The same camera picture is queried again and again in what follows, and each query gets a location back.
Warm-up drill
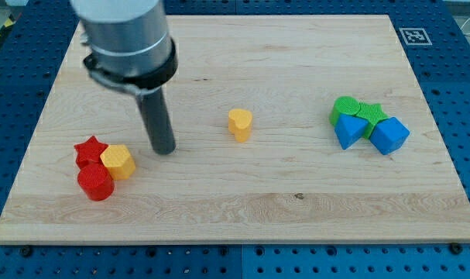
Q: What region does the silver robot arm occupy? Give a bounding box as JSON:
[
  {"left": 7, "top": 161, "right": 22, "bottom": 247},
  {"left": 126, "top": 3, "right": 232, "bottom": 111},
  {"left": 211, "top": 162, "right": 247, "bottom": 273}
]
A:
[{"left": 70, "top": 0, "right": 178, "bottom": 95}]

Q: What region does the green star block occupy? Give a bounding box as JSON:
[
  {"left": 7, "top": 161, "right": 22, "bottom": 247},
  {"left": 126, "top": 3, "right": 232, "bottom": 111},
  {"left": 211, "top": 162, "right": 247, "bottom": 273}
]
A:
[{"left": 355, "top": 102, "right": 389, "bottom": 139}]

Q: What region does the yellow hexagon block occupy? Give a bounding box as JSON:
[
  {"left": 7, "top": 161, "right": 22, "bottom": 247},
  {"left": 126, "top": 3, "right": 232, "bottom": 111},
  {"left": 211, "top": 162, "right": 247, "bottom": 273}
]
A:
[{"left": 100, "top": 144, "right": 136, "bottom": 180}]

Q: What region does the green cylinder block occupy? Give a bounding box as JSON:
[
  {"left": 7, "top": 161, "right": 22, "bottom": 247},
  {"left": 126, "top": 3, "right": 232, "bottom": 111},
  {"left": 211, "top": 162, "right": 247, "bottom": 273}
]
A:
[{"left": 328, "top": 96, "right": 360, "bottom": 126}]

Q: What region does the black screw left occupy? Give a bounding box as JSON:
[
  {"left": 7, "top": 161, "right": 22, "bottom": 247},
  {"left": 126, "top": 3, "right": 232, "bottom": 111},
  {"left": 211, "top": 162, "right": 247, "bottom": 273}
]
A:
[{"left": 19, "top": 246, "right": 33, "bottom": 258}]

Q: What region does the black screw right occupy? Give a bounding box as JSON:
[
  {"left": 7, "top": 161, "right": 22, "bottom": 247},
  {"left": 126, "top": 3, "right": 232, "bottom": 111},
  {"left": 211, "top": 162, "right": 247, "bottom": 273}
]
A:
[{"left": 449, "top": 243, "right": 463, "bottom": 255}]

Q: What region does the white fiducial marker tag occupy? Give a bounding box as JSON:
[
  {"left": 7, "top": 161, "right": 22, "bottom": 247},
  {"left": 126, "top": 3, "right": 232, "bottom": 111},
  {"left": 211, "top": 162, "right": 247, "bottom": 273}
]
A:
[{"left": 400, "top": 27, "right": 432, "bottom": 46}]

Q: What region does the blue triangle block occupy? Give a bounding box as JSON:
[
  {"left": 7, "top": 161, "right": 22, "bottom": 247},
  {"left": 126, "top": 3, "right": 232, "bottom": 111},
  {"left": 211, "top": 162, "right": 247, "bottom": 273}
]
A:
[{"left": 334, "top": 114, "right": 368, "bottom": 150}]

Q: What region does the red cylinder block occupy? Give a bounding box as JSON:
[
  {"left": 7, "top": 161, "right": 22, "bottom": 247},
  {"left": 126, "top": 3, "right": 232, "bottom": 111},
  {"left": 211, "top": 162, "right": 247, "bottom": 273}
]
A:
[{"left": 77, "top": 164, "right": 115, "bottom": 202}]

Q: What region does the blue cube block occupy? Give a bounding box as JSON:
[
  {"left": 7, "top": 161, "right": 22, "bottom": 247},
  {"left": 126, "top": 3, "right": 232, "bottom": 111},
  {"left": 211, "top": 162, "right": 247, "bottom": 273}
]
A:
[{"left": 369, "top": 117, "right": 410, "bottom": 155}]

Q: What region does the black screw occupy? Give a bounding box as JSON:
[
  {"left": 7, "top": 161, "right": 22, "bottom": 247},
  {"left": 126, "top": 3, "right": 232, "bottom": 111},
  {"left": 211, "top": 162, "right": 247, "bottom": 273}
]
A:
[
  {"left": 449, "top": 243, "right": 463, "bottom": 255},
  {"left": 19, "top": 246, "right": 33, "bottom": 258}
]

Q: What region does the yellow heart block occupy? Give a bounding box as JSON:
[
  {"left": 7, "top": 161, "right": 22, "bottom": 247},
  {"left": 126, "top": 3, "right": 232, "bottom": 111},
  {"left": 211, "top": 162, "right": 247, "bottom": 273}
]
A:
[{"left": 228, "top": 108, "right": 253, "bottom": 143}]

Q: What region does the dark grey pointer rod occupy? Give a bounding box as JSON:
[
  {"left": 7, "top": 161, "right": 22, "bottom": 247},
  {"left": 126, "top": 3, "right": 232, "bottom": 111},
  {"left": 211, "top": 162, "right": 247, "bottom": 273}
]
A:
[{"left": 136, "top": 87, "right": 176, "bottom": 155}]

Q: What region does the wooden board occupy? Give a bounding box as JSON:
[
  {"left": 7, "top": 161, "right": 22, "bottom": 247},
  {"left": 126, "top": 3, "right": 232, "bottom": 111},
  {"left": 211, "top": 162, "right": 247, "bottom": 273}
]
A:
[{"left": 0, "top": 15, "right": 470, "bottom": 246}]

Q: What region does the red star block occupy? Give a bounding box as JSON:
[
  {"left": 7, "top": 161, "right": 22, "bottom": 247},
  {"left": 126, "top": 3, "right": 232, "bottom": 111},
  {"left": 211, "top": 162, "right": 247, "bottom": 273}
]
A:
[{"left": 74, "top": 136, "right": 108, "bottom": 169}]

